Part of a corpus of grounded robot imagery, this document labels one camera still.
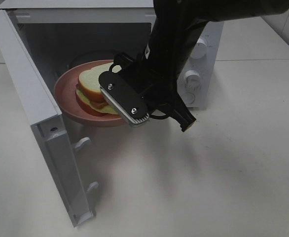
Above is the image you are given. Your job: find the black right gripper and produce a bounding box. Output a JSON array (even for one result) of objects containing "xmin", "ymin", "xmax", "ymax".
[{"xmin": 113, "ymin": 52, "xmax": 196, "ymax": 132}]

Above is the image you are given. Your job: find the round white door button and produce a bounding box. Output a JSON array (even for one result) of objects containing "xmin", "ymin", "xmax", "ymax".
[{"xmin": 181, "ymin": 92, "xmax": 195, "ymax": 104}]

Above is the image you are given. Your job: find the toast ham cheese sandwich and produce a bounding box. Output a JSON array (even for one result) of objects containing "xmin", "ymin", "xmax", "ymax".
[{"xmin": 75, "ymin": 62, "xmax": 118, "ymax": 117}]

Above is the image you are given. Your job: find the pink round plate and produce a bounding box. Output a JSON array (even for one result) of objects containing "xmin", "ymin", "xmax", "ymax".
[{"xmin": 54, "ymin": 60, "xmax": 126, "ymax": 127}]

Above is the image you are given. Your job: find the white microwave door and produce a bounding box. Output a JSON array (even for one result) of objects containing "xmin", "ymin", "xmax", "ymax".
[{"xmin": 0, "ymin": 10, "xmax": 93, "ymax": 227}]

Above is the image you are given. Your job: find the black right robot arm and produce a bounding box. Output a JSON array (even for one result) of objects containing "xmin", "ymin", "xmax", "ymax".
[{"xmin": 108, "ymin": 0, "xmax": 289, "ymax": 131}]

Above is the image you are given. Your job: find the white lower timer knob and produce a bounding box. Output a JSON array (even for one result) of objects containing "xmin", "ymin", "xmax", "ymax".
[{"xmin": 180, "ymin": 70, "xmax": 201, "ymax": 89}]

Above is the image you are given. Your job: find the white upper power knob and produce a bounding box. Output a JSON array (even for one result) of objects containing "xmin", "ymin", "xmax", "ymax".
[{"xmin": 190, "ymin": 37, "xmax": 208, "ymax": 59}]

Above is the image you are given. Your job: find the white microwave oven body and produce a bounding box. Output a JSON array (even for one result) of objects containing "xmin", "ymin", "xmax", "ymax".
[{"xmin": 0, "ymin": 0, "xmax": 224, "ymax": 109}]

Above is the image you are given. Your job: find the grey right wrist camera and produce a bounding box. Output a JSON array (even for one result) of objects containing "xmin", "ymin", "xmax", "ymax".
[{"xmin": 98, "ymin": 71, "xmax": 151, "ymax": 129}]

